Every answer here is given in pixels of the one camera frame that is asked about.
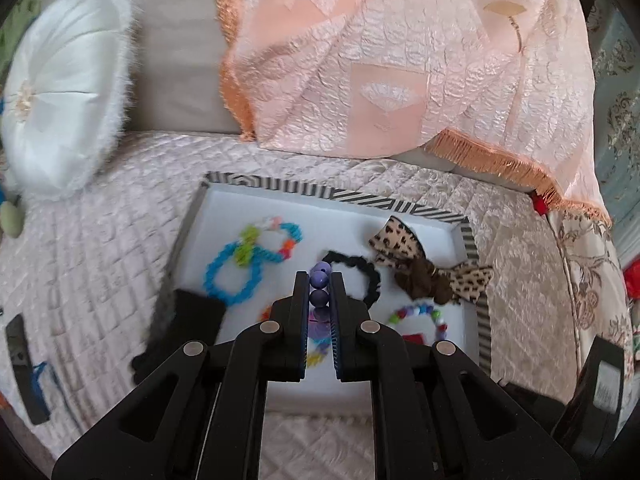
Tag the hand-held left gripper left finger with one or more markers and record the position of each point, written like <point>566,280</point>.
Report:
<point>302,330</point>

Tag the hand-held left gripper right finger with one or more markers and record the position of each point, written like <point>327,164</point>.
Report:
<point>336,330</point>

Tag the black scrunchie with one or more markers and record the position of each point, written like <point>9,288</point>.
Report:
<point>360,265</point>

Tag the red hair bow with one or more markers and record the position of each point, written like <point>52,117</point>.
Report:
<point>414,338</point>

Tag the leopard print hair bow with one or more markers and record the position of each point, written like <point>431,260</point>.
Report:
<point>390,242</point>

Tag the white striped-edge tray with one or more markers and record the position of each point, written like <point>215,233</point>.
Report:
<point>225,210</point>

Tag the beige floral sofa cover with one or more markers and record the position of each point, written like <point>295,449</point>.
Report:
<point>585,285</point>

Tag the small red object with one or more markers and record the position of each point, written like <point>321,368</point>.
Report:
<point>540,205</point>

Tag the pink quilted bedspread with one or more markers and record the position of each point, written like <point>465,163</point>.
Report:
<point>100,260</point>

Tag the peach fringed blanket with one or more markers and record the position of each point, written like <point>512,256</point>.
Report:
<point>400,60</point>

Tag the teal floral curtain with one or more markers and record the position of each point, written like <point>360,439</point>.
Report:
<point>615,110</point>

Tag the black flat device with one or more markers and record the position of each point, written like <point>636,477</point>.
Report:
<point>22,365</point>

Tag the beige sofa backrest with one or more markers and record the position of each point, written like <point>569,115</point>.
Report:
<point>175,60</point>

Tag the white round fluffy pillow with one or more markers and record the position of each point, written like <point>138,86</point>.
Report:
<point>55,90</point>

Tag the green plush toy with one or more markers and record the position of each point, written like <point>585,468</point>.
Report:
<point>15,35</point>

